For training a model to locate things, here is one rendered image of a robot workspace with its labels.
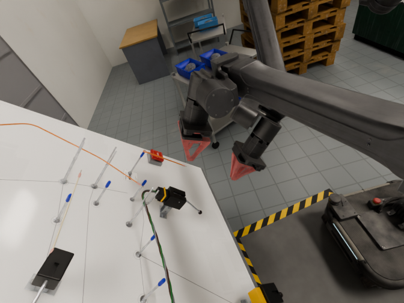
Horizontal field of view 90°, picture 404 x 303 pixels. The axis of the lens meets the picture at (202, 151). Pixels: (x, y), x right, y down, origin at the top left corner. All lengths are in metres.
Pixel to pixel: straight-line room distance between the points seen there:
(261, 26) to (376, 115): 0.44
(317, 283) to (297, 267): 0.13
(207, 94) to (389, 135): 0.25
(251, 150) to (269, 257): 1.24
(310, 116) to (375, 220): 1.38
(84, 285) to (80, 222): 0.13
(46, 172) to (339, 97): 0.62
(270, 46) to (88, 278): 0.67
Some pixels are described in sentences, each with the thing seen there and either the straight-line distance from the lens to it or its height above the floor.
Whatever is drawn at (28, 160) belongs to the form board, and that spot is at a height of 1.39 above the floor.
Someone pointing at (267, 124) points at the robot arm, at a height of 1.30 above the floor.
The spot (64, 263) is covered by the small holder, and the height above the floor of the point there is 1.35.
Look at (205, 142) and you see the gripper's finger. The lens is 0.46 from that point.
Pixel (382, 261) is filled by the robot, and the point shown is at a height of 0.24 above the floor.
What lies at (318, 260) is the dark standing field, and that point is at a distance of 1.74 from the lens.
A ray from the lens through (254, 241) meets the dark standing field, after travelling 1.74.
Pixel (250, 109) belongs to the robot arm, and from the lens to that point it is 0.54.
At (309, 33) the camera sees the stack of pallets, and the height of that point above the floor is 0.53.
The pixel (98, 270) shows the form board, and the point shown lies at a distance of 0.52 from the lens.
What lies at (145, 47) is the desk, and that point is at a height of 0.61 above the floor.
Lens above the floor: 1.64
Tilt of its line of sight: 44 degrees down
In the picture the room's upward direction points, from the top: 20 degrees counter-clockwise
